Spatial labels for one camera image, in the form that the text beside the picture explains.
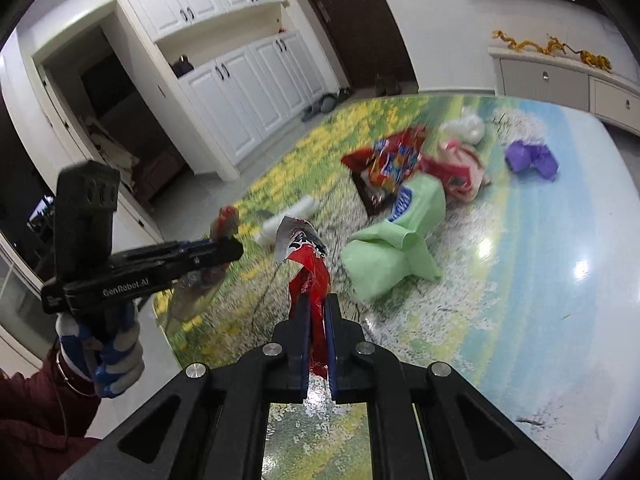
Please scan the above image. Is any white television stand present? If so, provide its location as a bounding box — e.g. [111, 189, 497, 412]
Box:
[487, 46, 640, 136]

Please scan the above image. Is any dark red wrapper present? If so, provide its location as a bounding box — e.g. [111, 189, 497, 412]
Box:
[341, 147, 381, 176]

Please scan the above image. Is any pink red plastic bag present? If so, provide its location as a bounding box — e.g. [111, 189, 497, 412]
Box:
[425, 140, 493, 202]

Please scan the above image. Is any small golden dragon ornament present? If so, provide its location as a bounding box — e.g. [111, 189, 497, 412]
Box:
[542, 35, 577, 57]

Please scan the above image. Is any white wall cabinet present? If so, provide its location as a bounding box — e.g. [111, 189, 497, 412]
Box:
[115, 0, 341, 182]

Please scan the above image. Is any white crumpled paper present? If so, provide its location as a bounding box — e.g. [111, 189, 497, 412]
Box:
[255, 195, 321, 247]

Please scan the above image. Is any white plastic bag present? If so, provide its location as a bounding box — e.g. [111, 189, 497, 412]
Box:
[440, 112, 486, 146]

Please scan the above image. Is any golden tiger ornament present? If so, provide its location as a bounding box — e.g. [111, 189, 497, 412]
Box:
[575, 50, 614, 74]

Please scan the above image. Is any brown entrance door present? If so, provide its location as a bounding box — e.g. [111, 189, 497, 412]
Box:
[285, 0, 418, 97]

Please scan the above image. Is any long golden dragon ornament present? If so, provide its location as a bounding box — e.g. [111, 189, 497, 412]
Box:
[492, 30, 545, 54]

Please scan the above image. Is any red blue snack bag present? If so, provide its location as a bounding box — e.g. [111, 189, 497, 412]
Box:
[370, 130, 427, 193]

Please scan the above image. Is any beige cloth pile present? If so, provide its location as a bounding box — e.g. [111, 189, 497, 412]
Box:
[84, 114, 142, 187]

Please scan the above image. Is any clear wrapper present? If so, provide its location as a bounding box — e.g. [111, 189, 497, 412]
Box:
[159, 204, 241, 325]

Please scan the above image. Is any person's left hand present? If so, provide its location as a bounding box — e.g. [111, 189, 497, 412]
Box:
[54, 305, 146, 400]

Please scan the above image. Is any purple crumpled cloth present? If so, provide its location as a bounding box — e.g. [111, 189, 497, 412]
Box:
[504, 140, 560, 182]

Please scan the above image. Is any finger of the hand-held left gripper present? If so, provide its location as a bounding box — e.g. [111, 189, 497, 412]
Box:
[186, 239, 245, 271]
[175, 239, 222, 256]

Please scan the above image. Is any person's left forearm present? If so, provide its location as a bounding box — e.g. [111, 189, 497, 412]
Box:
[0, 345, 108, 480]

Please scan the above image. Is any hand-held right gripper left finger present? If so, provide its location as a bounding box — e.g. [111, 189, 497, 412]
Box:
[60, 296, 313, 480]

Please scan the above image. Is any red snack wrapper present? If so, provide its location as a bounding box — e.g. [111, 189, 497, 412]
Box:
[274, 215, 332, 380]

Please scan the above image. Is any green plastic bag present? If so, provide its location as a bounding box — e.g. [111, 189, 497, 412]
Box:
[341, 172, 447, 301]

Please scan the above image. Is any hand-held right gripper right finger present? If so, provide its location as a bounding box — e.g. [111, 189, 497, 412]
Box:
[324, 294, 573, 480]

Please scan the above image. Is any dark brown packet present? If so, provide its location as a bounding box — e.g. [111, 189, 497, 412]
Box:
[352, 170, 401, 217]

